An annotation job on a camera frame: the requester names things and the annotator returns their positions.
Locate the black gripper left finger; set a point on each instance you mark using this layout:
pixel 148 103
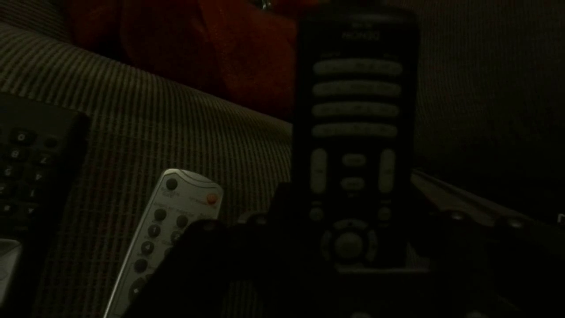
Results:
pixel 235 265

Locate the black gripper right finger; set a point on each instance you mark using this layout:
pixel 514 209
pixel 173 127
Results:
pixel 494 271

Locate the long black remote control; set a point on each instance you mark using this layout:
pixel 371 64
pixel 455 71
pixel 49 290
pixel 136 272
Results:
pixel 355 117

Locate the silver remote control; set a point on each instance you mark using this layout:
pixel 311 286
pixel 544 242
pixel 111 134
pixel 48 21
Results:
pixel 176 205

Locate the short black remote control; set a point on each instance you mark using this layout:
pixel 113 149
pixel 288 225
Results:
pixel 32 170

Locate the grey fabric couch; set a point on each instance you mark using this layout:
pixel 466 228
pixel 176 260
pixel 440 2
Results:
pixel 152 134

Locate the orange blanket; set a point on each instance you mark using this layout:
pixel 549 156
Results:
pixel 194 46

